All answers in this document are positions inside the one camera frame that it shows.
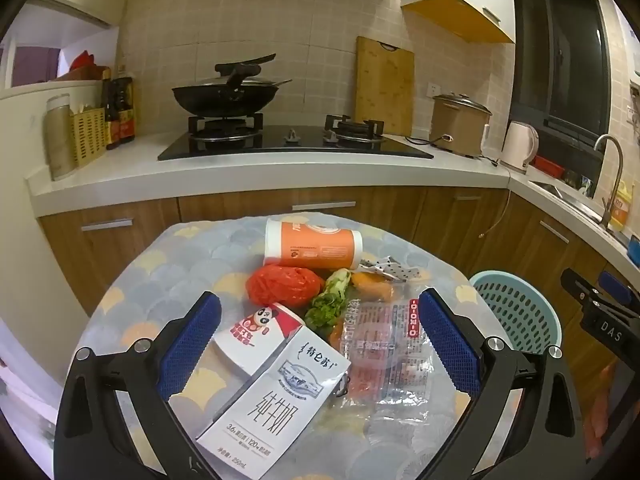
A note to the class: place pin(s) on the white electric kettle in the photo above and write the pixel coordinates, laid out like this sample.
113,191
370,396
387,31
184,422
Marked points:
517,145

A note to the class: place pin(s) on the wooden base cabinets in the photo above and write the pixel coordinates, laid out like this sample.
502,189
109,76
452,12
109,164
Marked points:
125,255

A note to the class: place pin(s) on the beige canister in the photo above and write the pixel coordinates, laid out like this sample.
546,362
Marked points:
60,140

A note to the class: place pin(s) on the red and white small carton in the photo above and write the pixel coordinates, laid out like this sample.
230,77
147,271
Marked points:
260,330

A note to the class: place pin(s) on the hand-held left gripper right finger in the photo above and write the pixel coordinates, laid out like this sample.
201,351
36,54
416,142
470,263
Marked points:
450,345

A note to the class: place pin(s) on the light blue waste basket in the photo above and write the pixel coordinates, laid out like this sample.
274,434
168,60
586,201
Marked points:
515,310

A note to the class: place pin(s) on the orange and white paper cup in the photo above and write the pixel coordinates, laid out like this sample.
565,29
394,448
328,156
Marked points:
315,245

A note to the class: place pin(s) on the white wall socket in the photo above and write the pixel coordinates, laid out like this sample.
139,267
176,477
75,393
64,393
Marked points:
433,91

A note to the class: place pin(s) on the dark window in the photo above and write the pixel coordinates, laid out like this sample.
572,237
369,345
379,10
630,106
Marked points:
555,60

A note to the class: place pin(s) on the yellow plastic basket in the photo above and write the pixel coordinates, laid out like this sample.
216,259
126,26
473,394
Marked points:
90,137

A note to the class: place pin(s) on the clear printed plastic package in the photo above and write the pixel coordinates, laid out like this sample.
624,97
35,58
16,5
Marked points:
385,340

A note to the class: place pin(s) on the wooden cutting board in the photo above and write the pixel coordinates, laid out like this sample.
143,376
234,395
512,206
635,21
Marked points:
384,85

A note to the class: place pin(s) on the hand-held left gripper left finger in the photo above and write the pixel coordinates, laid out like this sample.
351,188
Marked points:
190,345

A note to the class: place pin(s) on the red plastic bag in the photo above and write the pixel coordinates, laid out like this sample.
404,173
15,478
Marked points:
285,285

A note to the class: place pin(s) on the yellow dish soap bottle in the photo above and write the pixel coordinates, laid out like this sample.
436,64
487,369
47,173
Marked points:
622,207

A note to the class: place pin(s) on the scale-patterned tablecloth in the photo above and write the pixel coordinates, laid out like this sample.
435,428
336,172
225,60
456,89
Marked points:
150,280

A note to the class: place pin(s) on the green leafy vegetable scrap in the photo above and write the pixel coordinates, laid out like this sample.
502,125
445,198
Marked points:
327,300

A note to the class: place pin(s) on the brown electric cooker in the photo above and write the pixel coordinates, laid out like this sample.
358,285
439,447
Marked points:
457,125

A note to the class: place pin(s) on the red box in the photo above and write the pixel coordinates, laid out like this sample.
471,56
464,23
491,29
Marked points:
546,165

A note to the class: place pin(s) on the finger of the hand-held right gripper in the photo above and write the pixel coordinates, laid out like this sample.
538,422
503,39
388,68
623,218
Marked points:
607,325
620,287

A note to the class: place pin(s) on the steel sink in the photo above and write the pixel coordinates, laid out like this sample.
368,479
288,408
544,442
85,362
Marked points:
555,191

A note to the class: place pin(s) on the black gas stove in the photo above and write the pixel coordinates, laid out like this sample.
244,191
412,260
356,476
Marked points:
300,142

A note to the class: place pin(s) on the dark sauce bottle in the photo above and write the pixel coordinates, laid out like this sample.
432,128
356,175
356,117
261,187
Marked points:
125,110
111,120

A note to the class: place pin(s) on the metal faucet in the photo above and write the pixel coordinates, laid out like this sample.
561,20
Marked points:
619,160

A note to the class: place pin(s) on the white and orange wall cabinet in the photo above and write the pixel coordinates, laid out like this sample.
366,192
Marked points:
465,5

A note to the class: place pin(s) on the white milk carton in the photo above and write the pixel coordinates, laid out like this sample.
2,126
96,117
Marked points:
280,400

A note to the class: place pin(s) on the person's right forearm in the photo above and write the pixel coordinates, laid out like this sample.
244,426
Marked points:
602,410

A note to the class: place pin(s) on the black wok with lid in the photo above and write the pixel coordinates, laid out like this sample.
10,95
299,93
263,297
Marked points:
220,97

